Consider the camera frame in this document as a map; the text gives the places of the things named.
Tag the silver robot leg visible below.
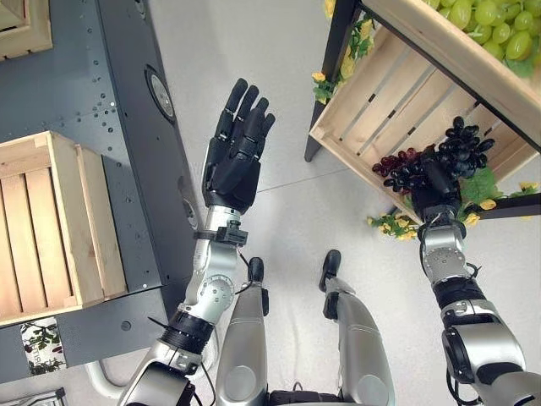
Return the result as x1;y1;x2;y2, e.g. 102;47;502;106
318;249;396;406
215;256;271;406

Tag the black metal shelf frame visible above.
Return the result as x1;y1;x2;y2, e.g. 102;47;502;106
303;0;541;221

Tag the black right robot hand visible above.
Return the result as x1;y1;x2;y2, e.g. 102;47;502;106
410;148;462;222

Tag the dark purple grape bunch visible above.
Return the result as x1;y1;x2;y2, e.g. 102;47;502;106
382;116;496;195

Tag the silver right robot leg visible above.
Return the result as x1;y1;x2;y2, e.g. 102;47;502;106
318;249;396;406

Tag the yellow flower garland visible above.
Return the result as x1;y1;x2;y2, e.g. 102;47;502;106
311;0;376;105

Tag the red grape bunch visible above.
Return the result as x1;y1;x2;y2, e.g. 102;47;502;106
371;148;424;178

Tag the silver left robot leg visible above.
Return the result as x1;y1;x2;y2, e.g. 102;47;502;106
215;256;271;406

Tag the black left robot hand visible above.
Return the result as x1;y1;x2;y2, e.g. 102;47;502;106
204;77;277;213

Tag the green grape bunch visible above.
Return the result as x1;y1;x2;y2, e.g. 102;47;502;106
424;0;541;62

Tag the green grape leaf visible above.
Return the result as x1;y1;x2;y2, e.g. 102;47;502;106
459;167;505;212

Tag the wooden slatted crate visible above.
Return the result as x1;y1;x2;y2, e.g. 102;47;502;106
0;130;128;329
309;16;538;224
0;0;54;63
363;0;541;153

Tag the dark grey metal table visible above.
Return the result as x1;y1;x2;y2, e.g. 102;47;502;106
0;0;204;384

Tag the white metal tube frame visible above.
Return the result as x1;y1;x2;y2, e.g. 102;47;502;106
84;358;132;402

